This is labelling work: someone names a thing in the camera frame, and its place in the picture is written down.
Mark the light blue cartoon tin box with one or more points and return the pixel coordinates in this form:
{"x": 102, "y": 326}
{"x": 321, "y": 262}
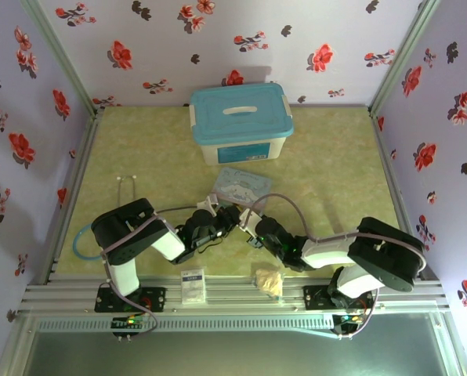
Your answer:
{"x": 241, "y": 184}

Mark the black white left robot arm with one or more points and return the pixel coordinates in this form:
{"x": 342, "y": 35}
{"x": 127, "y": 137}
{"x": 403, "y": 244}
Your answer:
{"x": 124, "y": 231}

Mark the clear bag of tan contents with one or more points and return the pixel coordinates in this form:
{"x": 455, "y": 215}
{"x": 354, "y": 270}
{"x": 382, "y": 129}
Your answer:
{"x": 268, "y": 282}

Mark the white paper packet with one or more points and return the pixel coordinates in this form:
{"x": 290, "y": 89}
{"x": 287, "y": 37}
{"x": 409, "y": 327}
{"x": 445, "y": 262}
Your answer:
{"x": 193, "y": 286}

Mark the blue lidded plastic storage box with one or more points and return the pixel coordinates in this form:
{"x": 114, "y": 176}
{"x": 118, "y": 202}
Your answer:
{"x": 237, "y": 113}

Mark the blue tube stethoscope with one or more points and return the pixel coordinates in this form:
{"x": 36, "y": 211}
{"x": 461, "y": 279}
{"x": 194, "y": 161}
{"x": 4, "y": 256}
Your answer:
{"x": 75, "y": 244}

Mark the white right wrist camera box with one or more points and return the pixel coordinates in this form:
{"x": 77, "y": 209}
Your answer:
{"x": 251, "y": 217}

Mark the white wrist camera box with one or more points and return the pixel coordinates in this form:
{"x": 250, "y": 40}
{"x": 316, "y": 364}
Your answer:
{"x": 209, "y": 203}
{"x": 251, "y": 217}

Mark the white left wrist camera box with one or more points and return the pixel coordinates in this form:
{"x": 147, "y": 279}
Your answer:
{"x": 209, "y": 203}

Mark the aluminium front rail bed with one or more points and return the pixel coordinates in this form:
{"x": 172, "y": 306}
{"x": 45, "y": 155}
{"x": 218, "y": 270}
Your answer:
{"x": 237, "y": 297}

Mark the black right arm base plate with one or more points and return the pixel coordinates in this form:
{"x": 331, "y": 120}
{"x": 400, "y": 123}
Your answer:
{"x": 316, "y": 297}

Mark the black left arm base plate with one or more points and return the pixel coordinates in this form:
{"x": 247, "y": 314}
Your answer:
{"x": 155, "y": 299}

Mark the aluminium side rail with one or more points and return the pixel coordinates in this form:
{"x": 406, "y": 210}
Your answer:
{"x": 85, "y": 152}

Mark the aluminium frame post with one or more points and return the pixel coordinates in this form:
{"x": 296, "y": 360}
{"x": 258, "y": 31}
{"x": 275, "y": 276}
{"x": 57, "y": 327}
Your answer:
{"x": 63, "y": 58}
{"x": 402, "y": 58}

